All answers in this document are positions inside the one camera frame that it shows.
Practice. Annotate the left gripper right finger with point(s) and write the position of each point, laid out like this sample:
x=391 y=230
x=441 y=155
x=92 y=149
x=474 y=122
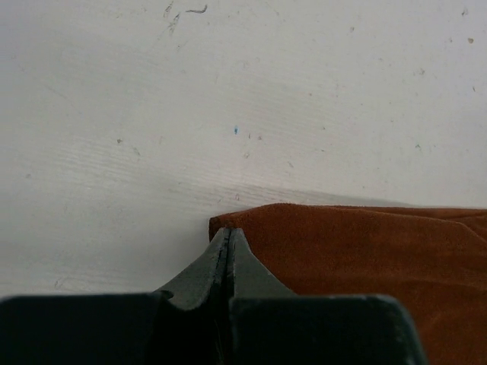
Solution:
x=270 y=324

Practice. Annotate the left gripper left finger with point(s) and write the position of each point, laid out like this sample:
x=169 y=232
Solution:
x=179 y=323

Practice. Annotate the brown orange towel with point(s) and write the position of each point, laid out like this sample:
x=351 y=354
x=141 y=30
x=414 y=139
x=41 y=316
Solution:
x=433 y=260

